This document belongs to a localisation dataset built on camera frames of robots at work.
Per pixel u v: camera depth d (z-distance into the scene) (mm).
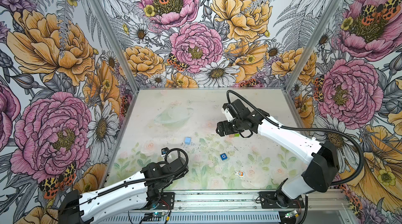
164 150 729
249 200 761
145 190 519
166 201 738
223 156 872
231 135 959
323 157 436
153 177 540
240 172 814
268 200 731
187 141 940
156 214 715
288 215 715
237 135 696
